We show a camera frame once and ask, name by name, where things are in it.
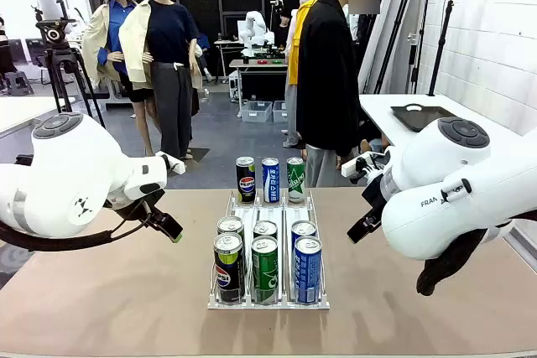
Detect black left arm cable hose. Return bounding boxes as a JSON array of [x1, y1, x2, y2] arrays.
[[0, 202, 152, 252]]

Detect mannequin navy top grey trousers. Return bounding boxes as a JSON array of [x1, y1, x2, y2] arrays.
[[118, 0, 203, 170]]

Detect white whiteboard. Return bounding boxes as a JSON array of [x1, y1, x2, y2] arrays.
[[34, 0, 69, 20]]

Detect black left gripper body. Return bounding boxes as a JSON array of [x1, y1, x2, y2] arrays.
[[104, 188, 168, 221]]

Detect mannequin blue shirt cream coat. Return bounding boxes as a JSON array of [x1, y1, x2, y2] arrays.
[[81, 0, 157, 158]]

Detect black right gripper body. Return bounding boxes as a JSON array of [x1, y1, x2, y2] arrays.
[[361, 172, 390, 226]]

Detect black right arm cable sleeve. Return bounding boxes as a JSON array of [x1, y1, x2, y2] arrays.
[[414, 210, 537, 297]]

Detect background person in black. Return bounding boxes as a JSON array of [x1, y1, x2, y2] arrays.
[[274, 8, 295, 60]]

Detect figure in striped shirt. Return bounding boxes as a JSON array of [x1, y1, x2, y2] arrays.
[[0, 18, 18, 78]]

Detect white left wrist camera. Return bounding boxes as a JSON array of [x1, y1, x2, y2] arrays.
[[154, 150, 186, 175]]

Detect dark computer monitor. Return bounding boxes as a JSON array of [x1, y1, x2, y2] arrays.
[[25, 38, 47, 68], [7, 38, 29, 66]]

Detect white table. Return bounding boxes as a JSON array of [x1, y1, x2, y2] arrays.
[[0, 96, 79, 139], [358, 93, 529, 158]]

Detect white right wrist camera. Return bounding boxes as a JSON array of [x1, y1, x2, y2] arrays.
[[341, 155, 394, 179]]

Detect black serving tray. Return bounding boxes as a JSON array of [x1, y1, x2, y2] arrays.
[[389, 104, 461, 133]]

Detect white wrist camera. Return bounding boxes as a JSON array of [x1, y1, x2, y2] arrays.
[[154, 150, 186, 175], [341, 155, 394, 179]]

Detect white computer tower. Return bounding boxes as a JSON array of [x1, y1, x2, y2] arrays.
[[228, 70, 243, 103]]

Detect mannequin in yellow shirt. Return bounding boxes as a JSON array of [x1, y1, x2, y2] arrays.
[[284, 0, 324, 149]]

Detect black tripod with camera head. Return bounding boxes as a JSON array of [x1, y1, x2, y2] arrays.
[[35, 0, 106, 128]]

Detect person in black jacket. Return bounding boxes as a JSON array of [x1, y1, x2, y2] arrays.
[[295, 0, 389, 189]]

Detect black Pepsi can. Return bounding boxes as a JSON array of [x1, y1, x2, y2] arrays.
[[235, 156, 257, 204], [212, 231, 247, 305], [216, 215, 246, 240]]

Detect blue Pocari Sweat can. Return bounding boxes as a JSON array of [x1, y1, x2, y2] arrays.
[[261, 157, 281, 204], [293, 235, 323, 304], [290, 220, 318, 241]]

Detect green cider can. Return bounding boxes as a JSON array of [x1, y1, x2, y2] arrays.
[[286, 157, 306, 204], [250, 235, 280, 305], [253, 220, 279, 241]]

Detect beige background table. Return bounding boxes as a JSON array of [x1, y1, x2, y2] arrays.
[[229, 58, 290, 118]]

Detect person right forearm black sleeve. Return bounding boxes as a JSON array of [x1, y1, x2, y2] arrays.
[[337, 97, 362, 157]]

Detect clear plastic storage bin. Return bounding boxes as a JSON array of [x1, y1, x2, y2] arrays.
[[272, 100, 290, 124], [241, 100, 273, 123]]

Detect grey step stool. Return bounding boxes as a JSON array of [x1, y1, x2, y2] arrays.
[[3, 71, 34, 97]]

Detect black light stand pole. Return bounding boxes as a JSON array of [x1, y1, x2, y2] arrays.
[[426, 0, 457, 97]]

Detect dark square mannequin base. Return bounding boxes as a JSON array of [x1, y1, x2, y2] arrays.
[[165, 147, 211, 173]]

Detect clear plastic can dispenser rack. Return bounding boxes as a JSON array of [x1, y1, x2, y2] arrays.
[[207, 189, 331, 311]]

